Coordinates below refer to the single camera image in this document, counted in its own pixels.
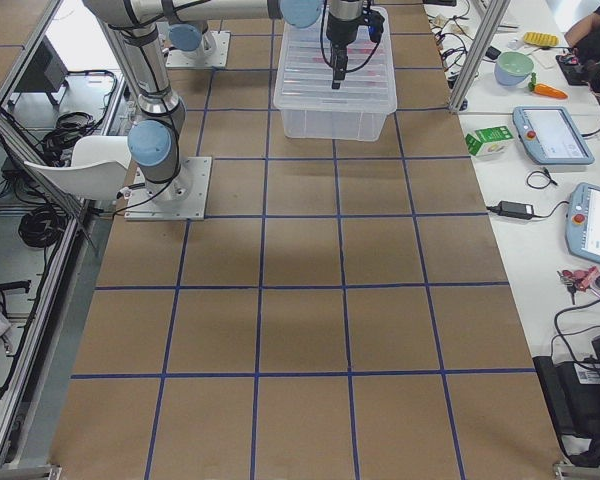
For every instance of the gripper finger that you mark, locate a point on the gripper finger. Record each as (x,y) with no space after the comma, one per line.
(338,62)

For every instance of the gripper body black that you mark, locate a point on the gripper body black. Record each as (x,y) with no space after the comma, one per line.
(341,26)

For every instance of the clear plastic box lid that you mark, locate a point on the clear plastic box lid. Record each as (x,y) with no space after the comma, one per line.
(315,74)

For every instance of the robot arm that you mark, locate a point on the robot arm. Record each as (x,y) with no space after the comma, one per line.
(154,142)

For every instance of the clear plastic storage box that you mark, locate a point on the clear plastic storage box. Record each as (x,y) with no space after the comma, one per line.
(337,125)

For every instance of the green carton box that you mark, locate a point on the green carton box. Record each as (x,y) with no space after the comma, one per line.
(488,141)

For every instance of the green blue bowl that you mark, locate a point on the green blue bowl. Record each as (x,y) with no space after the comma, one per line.
(511,68)

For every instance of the yellow toy corn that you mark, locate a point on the yellow toy corn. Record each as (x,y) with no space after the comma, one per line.
(539,39)

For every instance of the toy carrot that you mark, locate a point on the toy carrot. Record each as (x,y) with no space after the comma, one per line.
(545,90)

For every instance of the far teach pendant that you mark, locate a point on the far teach pendant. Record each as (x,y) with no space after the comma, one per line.
(550,137)

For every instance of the teach pendant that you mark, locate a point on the teach pendant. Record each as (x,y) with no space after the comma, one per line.
(550,137)
(582,231)

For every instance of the black power adapter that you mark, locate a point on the black power adapter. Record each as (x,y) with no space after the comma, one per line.
(510,209)

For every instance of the white plastic chair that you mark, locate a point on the white plastic chair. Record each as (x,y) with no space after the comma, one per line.
(98,168)

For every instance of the near teach pendant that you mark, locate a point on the near teach pendant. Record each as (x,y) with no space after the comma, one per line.
(582,231)

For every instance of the red key bundle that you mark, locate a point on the red key bundle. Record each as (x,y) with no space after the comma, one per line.
(577,280)

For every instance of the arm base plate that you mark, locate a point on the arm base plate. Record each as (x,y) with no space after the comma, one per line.
(185,198)
(215,50)

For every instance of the aluminium frame post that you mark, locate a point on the aluminium frame post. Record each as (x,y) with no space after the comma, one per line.
(484,35)

